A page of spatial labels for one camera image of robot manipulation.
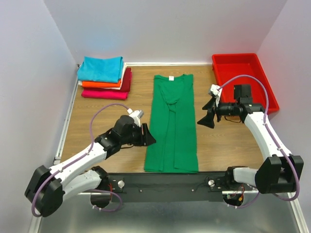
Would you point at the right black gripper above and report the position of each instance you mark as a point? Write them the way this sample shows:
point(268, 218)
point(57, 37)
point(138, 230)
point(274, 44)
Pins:
point(207, 120)

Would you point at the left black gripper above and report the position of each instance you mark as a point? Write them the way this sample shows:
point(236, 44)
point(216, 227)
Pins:
point(148, 139)

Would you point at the green t shirt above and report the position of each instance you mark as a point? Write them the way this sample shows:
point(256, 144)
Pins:
point(173, 126)

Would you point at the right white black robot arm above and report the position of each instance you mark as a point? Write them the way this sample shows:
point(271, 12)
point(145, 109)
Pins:
point(281, 170)

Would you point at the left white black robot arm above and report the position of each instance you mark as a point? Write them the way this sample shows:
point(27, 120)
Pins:
point(49, 187)

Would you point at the red plastic bin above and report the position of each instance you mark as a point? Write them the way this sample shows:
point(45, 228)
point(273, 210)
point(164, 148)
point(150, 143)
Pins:
point(227, 66)

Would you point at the folded dark red t shirt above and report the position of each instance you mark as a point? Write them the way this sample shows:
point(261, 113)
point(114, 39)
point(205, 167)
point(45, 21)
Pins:
point(126, 83)

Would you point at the folded pink t shirt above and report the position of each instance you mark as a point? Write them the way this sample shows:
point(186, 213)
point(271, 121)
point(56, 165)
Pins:
point(109, 95)

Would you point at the folded cyan t shirt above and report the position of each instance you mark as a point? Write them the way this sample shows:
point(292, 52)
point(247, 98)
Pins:
point(101, 70)

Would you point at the folded orange t shirt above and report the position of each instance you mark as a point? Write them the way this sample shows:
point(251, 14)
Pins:
point(91, 84)

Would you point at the folded white t shirt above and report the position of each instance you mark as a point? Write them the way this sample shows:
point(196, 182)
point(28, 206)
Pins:
point(122, 74)

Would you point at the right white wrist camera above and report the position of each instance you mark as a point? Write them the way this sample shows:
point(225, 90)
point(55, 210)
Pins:
point(215, 91)

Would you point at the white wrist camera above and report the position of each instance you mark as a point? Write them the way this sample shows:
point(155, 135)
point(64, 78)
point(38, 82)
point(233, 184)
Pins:
point(136, 116)
point(215, 91)

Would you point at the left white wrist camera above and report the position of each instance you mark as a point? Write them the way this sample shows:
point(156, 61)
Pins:
point(136, 116)

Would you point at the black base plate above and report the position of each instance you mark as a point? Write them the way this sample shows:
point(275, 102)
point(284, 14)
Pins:
point(173, 187)

